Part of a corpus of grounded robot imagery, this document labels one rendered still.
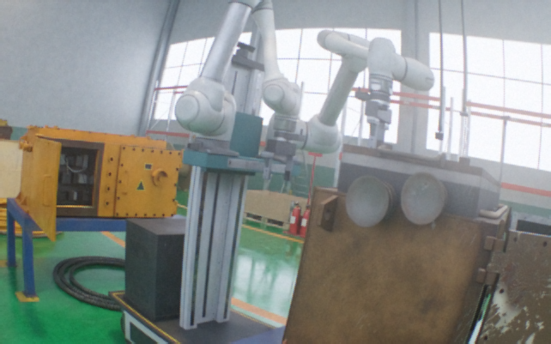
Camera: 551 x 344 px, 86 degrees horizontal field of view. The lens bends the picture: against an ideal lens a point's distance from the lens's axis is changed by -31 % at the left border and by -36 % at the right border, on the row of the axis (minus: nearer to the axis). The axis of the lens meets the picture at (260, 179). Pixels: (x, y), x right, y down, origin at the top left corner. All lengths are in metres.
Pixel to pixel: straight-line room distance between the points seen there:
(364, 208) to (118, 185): 2.42
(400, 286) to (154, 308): 1.46
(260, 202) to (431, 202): 7.42
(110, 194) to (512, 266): 2.87
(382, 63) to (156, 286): 1.55
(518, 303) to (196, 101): 1.31
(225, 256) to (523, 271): 1.69
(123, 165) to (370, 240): 2.39
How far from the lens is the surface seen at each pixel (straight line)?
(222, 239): 2.22
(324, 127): 2.12
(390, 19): 12.50
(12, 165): 6.10
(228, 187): 2.17
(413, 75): 1.37
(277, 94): 1.48
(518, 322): 1.04
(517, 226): 2.45
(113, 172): 3.18
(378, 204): 1.01
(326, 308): 1.20
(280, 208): 7.99
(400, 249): 1.07
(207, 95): 1.56
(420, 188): 0.97
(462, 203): 1.02
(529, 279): 1.01
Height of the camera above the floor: 1.30
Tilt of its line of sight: 3 degrees down
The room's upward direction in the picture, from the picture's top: 8 degrees clockwise
